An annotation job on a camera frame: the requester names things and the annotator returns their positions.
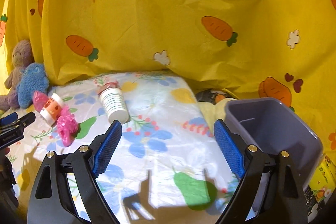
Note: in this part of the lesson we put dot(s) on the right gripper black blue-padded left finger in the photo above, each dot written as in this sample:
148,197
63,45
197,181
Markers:
51,199

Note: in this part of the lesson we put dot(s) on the grey plastic trash bin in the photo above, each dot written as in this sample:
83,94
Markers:
273,127

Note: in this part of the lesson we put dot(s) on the purple teddy bear plush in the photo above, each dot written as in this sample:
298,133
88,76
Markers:
22,57

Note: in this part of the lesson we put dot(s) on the blue fuzzy monster plush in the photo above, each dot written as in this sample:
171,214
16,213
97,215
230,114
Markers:
33,79

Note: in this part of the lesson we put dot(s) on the yellow tissue box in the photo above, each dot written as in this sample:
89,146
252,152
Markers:
322,183

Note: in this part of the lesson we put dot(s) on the red snack wrapper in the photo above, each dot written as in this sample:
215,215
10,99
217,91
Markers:
108,85

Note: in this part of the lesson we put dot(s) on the crumpled pink plastic bag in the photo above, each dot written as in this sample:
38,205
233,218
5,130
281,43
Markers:
67,126

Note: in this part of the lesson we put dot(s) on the yellow duck plush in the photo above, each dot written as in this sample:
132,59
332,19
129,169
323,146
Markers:
212,113

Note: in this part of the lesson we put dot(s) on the floral plastic-covered bed sheet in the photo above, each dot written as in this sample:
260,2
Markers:
167,167

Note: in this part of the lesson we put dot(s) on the orange fruit print paper cup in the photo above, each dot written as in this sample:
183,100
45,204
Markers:
52,109

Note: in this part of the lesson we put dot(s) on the yellow carrot print curtain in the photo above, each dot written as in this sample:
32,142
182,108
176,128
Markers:
245,46

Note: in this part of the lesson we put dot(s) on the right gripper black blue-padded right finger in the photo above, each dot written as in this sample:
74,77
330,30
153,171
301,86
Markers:
269,190

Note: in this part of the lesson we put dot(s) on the white green-grid paper cup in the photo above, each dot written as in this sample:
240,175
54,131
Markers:
114,105

